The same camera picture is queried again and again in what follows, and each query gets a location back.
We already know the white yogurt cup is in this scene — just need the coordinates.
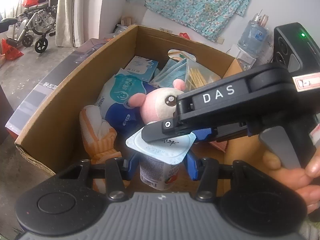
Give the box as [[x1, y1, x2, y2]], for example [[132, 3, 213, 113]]
[[126, 130, 196, 191]]

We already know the pink pig plush toy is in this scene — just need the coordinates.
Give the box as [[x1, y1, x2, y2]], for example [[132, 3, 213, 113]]
[[128, 79, 185, 124]]

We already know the person's right hand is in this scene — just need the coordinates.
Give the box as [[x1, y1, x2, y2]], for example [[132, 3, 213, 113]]
[[262, 142, 320, 214]]

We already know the orange striped white towel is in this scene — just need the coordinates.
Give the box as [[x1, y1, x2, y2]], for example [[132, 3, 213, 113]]
[[79, 104, 131, 194]]

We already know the blue white tissue pack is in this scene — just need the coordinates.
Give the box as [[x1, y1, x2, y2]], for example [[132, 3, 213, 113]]
[[95, 68, 155, 135]]

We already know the blue water jug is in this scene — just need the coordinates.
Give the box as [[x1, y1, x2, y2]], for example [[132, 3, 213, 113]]
[[238, 21, 268, 58]]

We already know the brown cardboard box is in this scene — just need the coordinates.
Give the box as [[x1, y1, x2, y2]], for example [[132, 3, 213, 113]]
[[15, 25, 270, 176]]

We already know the red plastic bag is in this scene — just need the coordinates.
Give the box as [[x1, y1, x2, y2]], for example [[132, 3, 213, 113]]
[[179, 33, 190, 40]]

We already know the dark grey flat carton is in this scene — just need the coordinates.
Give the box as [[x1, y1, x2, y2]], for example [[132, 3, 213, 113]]
[[5, 38, 108, 139]]

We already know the white curtain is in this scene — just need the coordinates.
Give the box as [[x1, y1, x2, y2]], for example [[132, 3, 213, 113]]
[[55, 0, 103, 47]]

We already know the wheelchair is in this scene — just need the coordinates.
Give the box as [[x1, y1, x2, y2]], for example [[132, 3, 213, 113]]
[[1, 0, 58, 54]]

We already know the teal floral wall cloth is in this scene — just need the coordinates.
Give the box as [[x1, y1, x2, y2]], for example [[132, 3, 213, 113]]
[[126, 0, 258, 42]]

